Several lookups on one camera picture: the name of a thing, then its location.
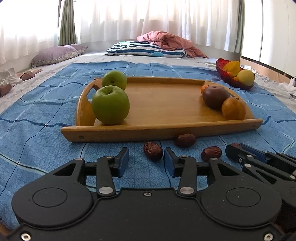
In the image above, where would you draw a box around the dried red date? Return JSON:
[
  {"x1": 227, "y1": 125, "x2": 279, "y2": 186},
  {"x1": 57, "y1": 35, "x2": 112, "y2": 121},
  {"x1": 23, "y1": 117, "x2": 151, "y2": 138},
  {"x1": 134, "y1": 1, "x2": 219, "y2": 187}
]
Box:
[
  {"x1": 175, "y1": 133, "x2": 197, "y2": 148},
  {"x1": 201, "y1": 146, "x2": 222, "y2": 162},
  {"x1": 143, "y1": 142, "x2": 163, "y2": 162}
]

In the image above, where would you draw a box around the dark red apple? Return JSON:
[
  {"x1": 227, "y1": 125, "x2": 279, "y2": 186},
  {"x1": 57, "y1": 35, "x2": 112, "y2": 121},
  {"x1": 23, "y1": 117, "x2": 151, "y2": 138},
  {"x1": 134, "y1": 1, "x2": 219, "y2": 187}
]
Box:
[{"x1": 203, "y1": 85, "x2": 230, "y2": 110}]

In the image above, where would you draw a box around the orange mandarin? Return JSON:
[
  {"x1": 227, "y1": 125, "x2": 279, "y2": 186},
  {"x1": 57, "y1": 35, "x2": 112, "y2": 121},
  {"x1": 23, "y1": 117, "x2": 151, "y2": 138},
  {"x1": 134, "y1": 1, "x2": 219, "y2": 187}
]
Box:
[{"x1": 201, "y1": 85, "x2": 209, "y2": 95}]

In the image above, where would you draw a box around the small orange on tray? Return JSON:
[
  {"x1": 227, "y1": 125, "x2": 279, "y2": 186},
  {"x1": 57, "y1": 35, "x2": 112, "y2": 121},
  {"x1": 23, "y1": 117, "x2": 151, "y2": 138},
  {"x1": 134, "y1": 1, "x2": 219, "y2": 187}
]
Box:
[{"x1": 221, "y1": 97, "x2": 246, "y2": 121}]

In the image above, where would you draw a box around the large green apple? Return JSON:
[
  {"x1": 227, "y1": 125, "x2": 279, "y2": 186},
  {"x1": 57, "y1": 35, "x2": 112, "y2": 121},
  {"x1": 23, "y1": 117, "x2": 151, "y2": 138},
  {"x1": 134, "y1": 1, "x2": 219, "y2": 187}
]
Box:
[{"x1": 91, "y1": 85, "x2": 130, "y2": 125}]

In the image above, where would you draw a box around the wooden serving tray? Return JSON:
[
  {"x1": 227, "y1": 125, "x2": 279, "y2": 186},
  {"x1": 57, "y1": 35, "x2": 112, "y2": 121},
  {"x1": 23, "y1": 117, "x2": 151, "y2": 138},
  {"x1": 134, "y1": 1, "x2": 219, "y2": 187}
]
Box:
[{"x1": 61, "y1": 77, "x2": 263, "y2": 143}]

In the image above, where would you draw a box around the white bed sheet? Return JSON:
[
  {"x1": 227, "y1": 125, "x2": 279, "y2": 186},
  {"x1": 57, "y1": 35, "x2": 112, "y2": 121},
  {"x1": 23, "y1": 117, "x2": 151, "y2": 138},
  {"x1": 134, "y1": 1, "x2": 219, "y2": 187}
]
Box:
[{"x1": 1, "y1": 52, "x2": 295, "y2": 112}]

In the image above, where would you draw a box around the yellow pear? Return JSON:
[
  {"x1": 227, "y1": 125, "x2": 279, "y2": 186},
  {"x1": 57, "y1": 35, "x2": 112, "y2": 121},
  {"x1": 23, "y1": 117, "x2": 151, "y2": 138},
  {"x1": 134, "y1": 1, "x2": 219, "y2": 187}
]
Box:
[{"x1": 236, "y1": 69, "x2": 255, "y2": 86}]

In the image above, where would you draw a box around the red glass fruit bowl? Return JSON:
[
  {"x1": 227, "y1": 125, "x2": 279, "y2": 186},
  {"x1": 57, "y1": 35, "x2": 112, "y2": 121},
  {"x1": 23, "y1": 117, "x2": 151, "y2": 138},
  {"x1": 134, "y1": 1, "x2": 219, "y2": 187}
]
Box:
[{"x1": 216, "y1": 58, "x2": 253, "y2": 90}]

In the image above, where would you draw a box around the blue checked blanket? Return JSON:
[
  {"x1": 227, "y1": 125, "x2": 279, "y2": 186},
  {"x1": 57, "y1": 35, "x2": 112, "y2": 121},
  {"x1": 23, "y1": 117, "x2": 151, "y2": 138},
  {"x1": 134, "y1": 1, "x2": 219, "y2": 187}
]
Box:
[{"x1": 1, "y1": 61, "x2": 295, "y2": 229}]

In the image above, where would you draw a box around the yellow starfruit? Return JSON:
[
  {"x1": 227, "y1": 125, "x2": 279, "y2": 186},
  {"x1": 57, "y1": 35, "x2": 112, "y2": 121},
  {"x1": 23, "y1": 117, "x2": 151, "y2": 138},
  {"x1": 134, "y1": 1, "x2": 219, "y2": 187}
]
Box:
[{"x1": 222, "y1": 61, "x2": 241, "y2": 77}]

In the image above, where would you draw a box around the striped blue white pillow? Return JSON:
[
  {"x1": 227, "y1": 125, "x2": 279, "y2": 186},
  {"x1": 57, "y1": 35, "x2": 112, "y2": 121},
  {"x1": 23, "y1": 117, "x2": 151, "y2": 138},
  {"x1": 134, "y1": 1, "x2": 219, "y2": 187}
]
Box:
[{"x1": 106, "y1": 41, "x2": 187, "y2": 58}]

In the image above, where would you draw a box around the purple pillow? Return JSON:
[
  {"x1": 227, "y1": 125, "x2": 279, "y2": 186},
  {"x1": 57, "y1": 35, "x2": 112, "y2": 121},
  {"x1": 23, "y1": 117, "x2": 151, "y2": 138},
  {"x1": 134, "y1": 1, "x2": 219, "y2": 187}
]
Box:
[{"x1": 30, "y1": 44, "x2": 87, "y2": 68}]

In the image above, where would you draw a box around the pink crumpled quilt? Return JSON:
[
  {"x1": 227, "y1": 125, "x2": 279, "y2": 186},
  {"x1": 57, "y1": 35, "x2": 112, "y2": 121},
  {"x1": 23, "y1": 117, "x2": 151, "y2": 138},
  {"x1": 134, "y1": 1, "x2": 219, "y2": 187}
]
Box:
[{"x1": 137, "y1": 31, "x2": 208, "y2": 58}]

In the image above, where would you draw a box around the small clothes pile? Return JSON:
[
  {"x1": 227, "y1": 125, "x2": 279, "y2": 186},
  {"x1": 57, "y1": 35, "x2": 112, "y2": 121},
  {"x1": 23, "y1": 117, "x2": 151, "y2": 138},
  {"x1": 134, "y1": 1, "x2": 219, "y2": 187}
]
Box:
[{"x1": 0, "y1": 67, "x2": 42, "y2": 97}]

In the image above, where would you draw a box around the green drape curtain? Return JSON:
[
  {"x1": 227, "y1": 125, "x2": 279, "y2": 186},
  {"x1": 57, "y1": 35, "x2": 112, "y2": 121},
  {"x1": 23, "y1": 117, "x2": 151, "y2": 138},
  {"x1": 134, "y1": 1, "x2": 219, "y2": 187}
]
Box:
[{"x1": 58, "y1": 0, "x2": 76, "y2": 46}]

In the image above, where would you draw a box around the white sheer curtain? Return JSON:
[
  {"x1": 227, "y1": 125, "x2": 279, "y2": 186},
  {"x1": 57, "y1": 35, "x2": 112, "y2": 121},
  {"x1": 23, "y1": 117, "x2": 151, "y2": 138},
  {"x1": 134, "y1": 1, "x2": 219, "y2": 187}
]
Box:
[{"x1": 1, "y1": 1, "x2": 244, "y2": 64}]

